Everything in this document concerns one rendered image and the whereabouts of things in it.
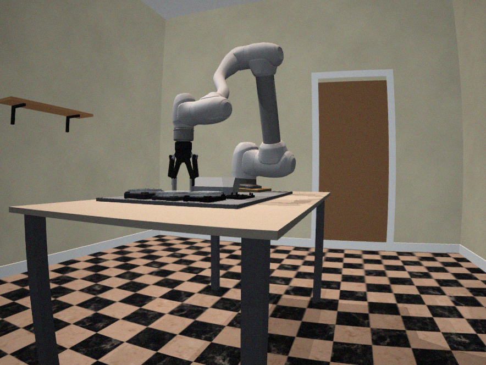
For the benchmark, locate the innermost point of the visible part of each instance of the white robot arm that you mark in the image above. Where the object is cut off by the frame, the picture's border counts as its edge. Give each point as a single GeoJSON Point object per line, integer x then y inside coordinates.
{"type": "Point", "coordinates": [272, 160]}

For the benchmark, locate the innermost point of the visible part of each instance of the white button panel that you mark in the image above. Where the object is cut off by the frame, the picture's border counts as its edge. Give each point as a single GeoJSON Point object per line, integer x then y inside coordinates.
{"type": "Point", "coordinates": [227, 185]}

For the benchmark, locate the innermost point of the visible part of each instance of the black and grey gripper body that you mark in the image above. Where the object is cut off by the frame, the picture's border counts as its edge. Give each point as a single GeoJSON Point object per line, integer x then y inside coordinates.
{"type": "Point", "coordinates": [183, 147]}

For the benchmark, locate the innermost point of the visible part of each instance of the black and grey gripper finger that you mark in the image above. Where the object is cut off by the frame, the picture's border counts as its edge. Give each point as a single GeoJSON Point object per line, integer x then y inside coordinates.
{"type": "Point", "coordinates": [193, 173]}
{"type": "Point", "coordinates": [173, 170]}

